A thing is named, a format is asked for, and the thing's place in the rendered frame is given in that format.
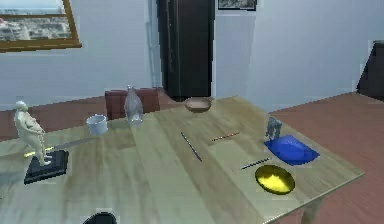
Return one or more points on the light wooden dining table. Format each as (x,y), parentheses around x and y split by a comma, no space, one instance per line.
(160,180)

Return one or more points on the cream figure statue black base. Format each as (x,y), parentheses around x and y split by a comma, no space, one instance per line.
(31,133)

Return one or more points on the brown wooden bowl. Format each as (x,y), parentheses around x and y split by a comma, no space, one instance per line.
(198,104)

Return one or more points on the clear glass bottle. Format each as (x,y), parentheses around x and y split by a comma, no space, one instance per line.
(133,106)

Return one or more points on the dark brown room door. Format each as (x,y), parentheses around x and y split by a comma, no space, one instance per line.
(186,46)

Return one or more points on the dark red chair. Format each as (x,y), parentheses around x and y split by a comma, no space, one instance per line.
(115,101)

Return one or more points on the dark blue thin pencil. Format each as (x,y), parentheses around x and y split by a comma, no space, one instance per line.
(256,163)

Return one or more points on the small grey blue figurine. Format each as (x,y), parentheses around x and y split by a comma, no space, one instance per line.
(274,127)

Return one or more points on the white round cup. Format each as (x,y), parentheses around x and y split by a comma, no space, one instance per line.
(97,124)

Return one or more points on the blue rectangular dish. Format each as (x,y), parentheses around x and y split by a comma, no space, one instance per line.
(291,150)

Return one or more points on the yellow round bowl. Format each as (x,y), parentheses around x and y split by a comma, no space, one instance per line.
(275,180)

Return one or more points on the black rounded chair back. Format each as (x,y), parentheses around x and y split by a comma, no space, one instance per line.
(101,218)

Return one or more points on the wooden framed window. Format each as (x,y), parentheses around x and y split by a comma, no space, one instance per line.
(36,26)

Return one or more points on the dark brown cupboard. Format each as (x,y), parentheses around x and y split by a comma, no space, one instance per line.
(373,71)

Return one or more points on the black framed wall picture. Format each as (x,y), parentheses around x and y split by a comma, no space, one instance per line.
(237,4)

